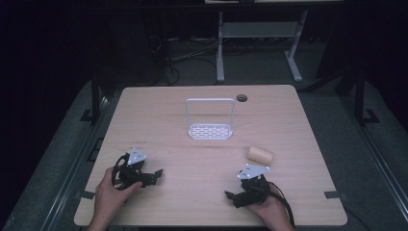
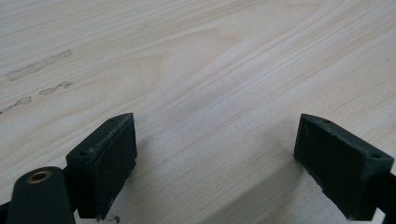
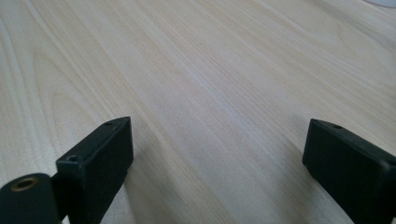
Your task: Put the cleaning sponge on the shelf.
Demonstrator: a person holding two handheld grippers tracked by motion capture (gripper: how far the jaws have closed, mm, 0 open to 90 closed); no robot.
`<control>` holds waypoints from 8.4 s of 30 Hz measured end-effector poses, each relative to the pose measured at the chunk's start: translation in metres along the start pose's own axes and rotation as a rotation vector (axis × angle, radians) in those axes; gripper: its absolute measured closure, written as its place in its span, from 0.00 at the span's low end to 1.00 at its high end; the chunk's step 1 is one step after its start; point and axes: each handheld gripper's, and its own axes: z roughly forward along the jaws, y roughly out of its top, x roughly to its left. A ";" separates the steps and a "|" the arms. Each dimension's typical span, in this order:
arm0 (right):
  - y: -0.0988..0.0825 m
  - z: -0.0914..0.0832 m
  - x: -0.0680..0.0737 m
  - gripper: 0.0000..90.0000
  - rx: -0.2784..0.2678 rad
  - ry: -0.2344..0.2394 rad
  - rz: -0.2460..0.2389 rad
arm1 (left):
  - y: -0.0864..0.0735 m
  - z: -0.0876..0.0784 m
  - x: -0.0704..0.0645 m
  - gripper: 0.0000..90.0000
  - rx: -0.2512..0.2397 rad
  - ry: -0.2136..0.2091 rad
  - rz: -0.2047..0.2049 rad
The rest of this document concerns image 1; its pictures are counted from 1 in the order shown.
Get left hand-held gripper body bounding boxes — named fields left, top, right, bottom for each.
left=117, top=146, right=156, bottom=191

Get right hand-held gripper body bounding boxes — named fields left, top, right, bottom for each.
left=237, top=163, right=271, bottom=207

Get beige wooden cylinder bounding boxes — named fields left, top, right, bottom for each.
left=245, top=145, right=274, bottom=167

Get clear plastic basket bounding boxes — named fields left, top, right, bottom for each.
left=185, top=97, right=236, bottom=141

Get person's right hand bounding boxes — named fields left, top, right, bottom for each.
left=246, top=192, right=295, bottom=231

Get person's left hand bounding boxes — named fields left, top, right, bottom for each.
left=93, top=167, right=144, bottom=223

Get grey tape strip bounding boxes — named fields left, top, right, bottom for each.
left=323, top=190, right=348, bottom=200
left=76, top=190, right=96, bottom=200

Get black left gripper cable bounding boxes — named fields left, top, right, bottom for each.
left=111, top=153, right=131, bottom=191

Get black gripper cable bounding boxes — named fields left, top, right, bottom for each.
left=268, top=181, right=296, bottom=229
left=111, top=153, right=131, bottom=191

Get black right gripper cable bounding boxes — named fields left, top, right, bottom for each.
left=268, top=181, right=296, bottom=229

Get black metal post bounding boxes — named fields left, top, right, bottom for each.
left=80, top=71, right=102, bottom=124
left=352, top=62, right=381, bottom=127

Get black cables on floor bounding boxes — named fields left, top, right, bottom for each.
left=148, top=34, right=219, bottom=87

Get grey metal stand frame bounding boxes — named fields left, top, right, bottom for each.
left=216, top=9, right=310, bottom=84

